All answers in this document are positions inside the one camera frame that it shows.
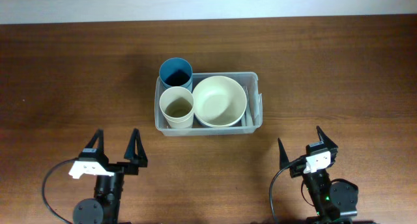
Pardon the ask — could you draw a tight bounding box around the clear plastic storage container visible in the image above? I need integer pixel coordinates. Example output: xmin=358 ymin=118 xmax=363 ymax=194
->
xmin=154 ymin=72 xmax=263 ymax=137

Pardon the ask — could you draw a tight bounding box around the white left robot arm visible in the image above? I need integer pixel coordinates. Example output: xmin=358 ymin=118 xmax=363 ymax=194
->
xmin=69 ymin=128 xmax=148 ymax=224

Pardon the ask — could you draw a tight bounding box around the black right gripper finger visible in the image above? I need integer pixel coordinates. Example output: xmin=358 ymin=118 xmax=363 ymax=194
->
xmin=278 ymin=138 xmax=289 ymax=169
xmin=316 ymin=126 xmax=338 ymax=150

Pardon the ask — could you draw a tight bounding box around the white plastic fork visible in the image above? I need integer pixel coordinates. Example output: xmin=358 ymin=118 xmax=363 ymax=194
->
xmin=242 ymin=85 xmax=253 ymax=126

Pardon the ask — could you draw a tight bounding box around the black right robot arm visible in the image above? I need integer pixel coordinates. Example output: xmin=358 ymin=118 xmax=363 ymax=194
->
xmin=269 ymin=127 xmax=358 ymax=223

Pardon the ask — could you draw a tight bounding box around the cream bowl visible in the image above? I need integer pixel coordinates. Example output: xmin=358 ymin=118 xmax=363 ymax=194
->
xmin=195 ymin=115 xmax=243 ymax=128
xmin=192 ymin=76 xmax=247 ymax=120

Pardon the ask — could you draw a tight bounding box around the white plastic spoon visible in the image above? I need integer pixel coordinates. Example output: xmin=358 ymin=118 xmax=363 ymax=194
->
xmin=241 ymin=115 xmax=247 ymax=126

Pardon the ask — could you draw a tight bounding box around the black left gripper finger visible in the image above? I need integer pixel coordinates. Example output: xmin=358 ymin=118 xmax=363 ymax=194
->
xmin=124 ymin=128 xmax=148 ymax=167
xmin=83 ymin=129 xmax=104 ymax=152

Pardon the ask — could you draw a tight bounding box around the cream cup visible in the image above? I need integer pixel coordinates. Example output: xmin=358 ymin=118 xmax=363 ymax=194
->
xmin=166 ymin=117 xmax=194 ymax=129
xmin=159 ymin=87 xmax=194 ymax=122

